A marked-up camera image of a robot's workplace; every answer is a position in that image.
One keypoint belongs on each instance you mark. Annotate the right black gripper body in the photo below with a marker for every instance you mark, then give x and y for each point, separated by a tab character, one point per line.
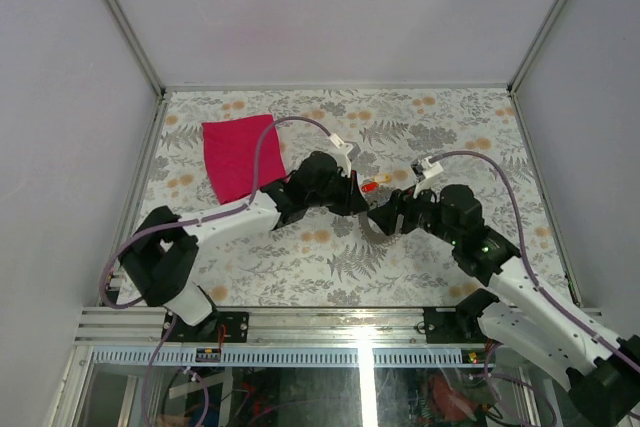
420	211

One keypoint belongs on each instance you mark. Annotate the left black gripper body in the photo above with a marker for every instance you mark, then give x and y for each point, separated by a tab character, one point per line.
337	195

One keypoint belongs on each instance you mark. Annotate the large metal keyring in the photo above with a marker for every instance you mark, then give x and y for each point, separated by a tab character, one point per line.
372	234

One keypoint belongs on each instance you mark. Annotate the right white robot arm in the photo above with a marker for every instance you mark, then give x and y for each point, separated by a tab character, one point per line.
598	368

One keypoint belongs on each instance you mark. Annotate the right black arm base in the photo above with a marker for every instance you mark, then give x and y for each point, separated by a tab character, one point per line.
459	324

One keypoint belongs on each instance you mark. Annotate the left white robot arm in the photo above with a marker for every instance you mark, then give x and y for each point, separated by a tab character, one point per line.
162	253

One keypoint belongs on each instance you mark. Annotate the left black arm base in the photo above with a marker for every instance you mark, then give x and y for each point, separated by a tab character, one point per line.
220	324

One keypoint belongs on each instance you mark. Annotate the red key tag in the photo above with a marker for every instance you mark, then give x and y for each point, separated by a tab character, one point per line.
369	187

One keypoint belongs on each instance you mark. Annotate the yellow key tag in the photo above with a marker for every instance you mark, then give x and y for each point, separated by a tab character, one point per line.
382	178

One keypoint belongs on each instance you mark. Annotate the magenta cloth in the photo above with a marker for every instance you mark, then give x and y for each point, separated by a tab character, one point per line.
229	154

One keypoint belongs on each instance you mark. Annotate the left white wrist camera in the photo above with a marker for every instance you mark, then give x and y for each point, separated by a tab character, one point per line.
343	152

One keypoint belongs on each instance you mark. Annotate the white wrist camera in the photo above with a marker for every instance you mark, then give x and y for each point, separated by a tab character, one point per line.
426	172
343	152

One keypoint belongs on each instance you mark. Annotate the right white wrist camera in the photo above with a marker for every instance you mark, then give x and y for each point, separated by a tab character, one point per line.
426	172

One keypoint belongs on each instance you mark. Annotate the grey slotted cable duct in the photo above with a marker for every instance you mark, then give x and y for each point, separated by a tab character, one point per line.
289	357

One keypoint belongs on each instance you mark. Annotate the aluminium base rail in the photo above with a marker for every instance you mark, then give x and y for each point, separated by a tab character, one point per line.
278	327

